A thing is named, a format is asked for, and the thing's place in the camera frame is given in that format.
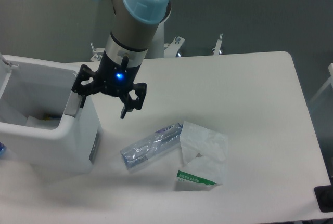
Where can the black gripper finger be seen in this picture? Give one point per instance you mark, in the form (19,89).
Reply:
(84,84)
(130,104)

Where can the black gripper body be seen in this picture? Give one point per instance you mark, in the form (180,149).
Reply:
(116,79)

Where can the white push-lid trash can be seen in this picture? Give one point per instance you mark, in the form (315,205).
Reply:
(33,87)

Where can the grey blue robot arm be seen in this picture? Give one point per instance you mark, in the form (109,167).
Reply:
(136,22)

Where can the trash inside can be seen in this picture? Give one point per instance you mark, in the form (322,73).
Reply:
(46,122)

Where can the clear blue plastic package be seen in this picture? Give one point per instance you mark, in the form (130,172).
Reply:
(152,147)

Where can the white green plastic bag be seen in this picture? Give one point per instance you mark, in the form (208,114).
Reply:
(204,154)

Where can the blue white object at left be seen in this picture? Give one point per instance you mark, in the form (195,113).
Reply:
(2,149)

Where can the clear plastic bin at right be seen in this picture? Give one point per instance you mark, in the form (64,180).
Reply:
(322,93)

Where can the black device at edge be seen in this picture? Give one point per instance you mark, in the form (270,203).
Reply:
(324,198)

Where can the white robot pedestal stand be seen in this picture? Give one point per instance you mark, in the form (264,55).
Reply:
(160,49)

